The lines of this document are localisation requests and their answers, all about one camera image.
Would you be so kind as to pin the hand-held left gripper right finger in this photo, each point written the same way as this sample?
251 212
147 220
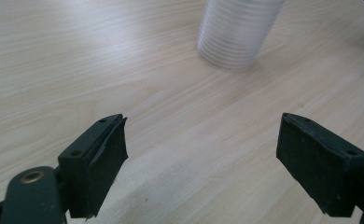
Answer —
320 161

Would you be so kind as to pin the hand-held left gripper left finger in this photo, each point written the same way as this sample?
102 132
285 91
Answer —
86 168

